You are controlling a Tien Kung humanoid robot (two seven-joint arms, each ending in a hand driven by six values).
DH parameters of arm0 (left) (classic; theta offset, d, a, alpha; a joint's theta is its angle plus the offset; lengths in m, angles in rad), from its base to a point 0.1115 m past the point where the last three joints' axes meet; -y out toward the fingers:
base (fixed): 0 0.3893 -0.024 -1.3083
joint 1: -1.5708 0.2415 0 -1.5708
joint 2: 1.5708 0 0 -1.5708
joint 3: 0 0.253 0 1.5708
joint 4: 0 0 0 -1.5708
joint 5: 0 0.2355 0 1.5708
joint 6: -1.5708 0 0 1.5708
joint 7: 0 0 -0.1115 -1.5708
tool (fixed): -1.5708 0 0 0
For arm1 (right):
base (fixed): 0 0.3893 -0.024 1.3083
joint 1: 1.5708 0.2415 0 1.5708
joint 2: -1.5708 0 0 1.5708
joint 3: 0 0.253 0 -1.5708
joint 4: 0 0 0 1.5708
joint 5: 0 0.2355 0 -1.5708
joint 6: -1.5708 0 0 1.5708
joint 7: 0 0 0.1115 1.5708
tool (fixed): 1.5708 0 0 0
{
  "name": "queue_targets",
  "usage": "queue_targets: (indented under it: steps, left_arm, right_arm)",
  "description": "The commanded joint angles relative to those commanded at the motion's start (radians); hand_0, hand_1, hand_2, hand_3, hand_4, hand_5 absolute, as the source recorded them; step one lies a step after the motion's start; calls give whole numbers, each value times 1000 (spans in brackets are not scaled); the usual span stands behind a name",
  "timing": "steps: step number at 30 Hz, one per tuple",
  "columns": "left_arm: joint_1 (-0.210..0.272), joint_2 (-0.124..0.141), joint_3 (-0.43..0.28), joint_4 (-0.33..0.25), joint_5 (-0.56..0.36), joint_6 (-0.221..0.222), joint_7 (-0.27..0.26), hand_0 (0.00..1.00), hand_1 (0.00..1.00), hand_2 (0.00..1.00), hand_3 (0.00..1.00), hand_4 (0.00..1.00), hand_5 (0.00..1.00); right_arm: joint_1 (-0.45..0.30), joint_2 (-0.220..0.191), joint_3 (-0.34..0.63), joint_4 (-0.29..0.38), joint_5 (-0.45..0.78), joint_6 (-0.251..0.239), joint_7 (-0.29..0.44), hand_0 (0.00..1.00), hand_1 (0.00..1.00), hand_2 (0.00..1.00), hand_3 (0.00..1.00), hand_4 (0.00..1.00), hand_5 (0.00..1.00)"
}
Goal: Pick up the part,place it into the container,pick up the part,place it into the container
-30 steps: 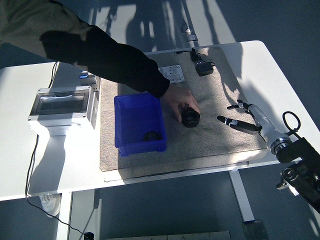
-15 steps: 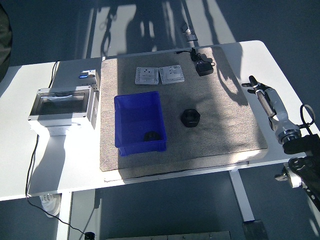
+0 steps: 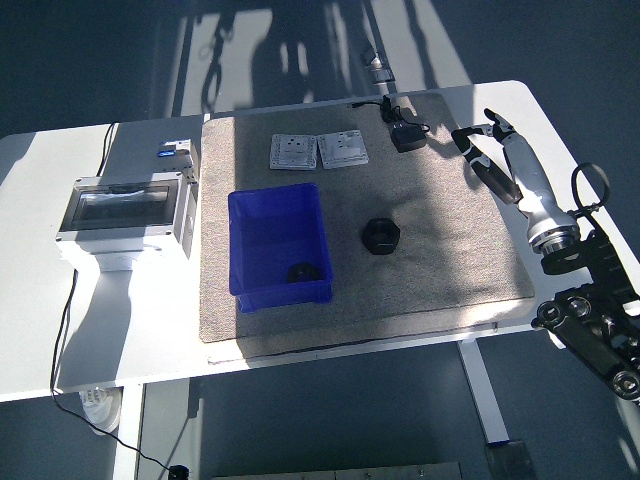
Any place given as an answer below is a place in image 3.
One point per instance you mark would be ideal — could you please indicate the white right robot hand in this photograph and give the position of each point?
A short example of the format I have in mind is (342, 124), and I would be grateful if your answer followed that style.
(527, 170)

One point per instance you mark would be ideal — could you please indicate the black hexagonal nut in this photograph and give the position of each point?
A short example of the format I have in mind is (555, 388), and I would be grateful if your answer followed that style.
(381, 236)
(303, 273)

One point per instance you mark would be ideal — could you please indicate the blue plastic box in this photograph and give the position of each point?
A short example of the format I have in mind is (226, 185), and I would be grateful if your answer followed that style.
(275, 235)

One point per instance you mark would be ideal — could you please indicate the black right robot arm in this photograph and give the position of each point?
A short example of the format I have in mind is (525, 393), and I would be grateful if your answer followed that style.
(600, 260)

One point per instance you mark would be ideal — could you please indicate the grey electrical distribution box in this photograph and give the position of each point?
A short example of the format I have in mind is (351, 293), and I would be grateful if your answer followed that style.
(120, 205)

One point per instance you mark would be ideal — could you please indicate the black power adapter plug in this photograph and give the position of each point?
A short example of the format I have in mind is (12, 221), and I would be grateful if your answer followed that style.
(409, 138)

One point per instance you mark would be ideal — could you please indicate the grey-brown mat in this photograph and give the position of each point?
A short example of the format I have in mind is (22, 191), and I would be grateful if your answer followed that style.
(400, 290)

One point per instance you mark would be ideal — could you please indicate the white table leg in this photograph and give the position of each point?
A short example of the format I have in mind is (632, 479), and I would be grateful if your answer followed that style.
(490, 420)
(127, 435)

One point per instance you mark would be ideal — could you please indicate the grey table foot plate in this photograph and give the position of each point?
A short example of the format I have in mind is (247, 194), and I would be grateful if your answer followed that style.
(510, 462)

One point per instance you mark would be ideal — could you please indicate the circuit breaker with blue label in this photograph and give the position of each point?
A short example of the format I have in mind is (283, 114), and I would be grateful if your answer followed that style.
(172, 149)

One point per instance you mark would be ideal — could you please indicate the black plug on floor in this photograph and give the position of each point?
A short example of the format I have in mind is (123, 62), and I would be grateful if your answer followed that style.
(178, 472)

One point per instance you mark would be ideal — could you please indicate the person's white shoe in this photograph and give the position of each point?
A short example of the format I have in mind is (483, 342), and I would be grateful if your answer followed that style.
(102, 410)

